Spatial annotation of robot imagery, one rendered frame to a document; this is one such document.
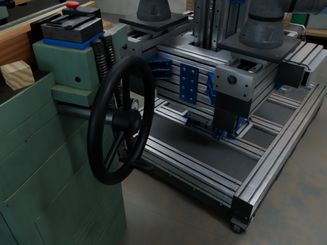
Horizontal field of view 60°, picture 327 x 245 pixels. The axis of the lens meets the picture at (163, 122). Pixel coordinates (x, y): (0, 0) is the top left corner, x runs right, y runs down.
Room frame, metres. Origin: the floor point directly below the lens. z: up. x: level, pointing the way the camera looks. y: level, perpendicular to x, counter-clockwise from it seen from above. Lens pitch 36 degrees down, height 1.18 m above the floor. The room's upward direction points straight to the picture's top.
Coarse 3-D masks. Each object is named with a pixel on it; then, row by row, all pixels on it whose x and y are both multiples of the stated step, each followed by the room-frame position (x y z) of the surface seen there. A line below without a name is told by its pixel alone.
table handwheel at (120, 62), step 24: (120, 72) 0.48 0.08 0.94; (144, 72) 0.59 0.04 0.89; (96, 96) 0.43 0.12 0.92; (144, 96) 0.63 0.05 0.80; (96, 120) 0.40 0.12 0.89; (120, 120) 0.49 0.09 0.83; (144, 120) 0.59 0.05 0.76; (96, 144) 0.38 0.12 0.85; (144, 144) 0.56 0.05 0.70; (96, 168) 0.38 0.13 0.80; (120, 168) 0.48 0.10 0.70
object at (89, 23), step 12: (72, 12) 0.67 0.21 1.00; (84, 12) 0.66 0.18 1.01; (96, 12) 0.67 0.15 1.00; (48, 24) 0.59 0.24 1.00; (84, 24) 0.59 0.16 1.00; (96, 24) 0.61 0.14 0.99; (48, 36) 0.59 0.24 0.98; (60, 36) 0.57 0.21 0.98; (72, 36) 0.56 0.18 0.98; (84, 36) 0.57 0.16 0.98; (96, 36) 0.60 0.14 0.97; (84, 48) 0.56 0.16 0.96
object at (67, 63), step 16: (112, 32) 0.66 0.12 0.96; (48, 48) 0.57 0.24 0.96; (64, 48) 0.56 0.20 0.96; (48, 64) 0.58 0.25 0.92; (64, 64) 0.56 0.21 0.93; (80, 64) 0.55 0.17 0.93; (96, 64) 0.57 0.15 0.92; (64, 80) 0.56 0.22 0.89; (80, 80) 0.55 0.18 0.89; (96, 80) 0.56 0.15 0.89
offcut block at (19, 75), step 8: (8, 64) 0.53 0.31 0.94; (16, 64) 0.53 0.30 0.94; (24, 64) 0.53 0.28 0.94; (8, 72) 0.50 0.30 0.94; (16, 72) 0.50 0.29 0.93; (24, 72) 0.51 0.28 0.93; (8, 80) 0.50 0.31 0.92; (16, 80) 0.50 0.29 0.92; (24, 80) 0.51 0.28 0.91; (32, 80) 0.52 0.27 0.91; (16, 88) 0.50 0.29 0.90
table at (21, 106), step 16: (0, 80) 0.54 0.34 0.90; (48, 80) 0.56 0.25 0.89; (0, 96) 0.47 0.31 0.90; (16, 96) 0.47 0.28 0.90; (32, 96) 0.51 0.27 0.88; (48, 96) 0.54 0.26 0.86; (64, 96) 0.54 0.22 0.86; (80, 96) 0.53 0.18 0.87; (0, 112) 0.43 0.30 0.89; (16, 112) 0.46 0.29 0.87; (32, 112) 0.49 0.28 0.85; (0, 128) 0.42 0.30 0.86
